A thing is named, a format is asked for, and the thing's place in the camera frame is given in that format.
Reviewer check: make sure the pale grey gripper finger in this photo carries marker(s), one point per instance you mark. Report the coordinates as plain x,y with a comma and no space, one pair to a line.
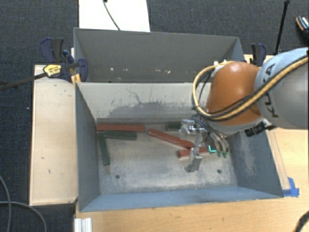
198,162
191,161

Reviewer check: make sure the grey metal bin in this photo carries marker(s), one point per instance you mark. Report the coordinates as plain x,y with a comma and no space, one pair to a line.
149,168

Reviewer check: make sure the dark green flat block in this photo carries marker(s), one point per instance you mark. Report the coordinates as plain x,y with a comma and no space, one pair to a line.
120,136
173,126
104,151

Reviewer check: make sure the red-brown flat block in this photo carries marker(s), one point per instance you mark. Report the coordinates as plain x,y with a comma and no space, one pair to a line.
184,153
169,138
120,127

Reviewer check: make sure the black cylinder on white bracket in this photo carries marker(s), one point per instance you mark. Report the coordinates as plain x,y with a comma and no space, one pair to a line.
253,130

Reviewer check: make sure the pale wood flat board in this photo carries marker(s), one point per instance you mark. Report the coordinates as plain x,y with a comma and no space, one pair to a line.
54,139

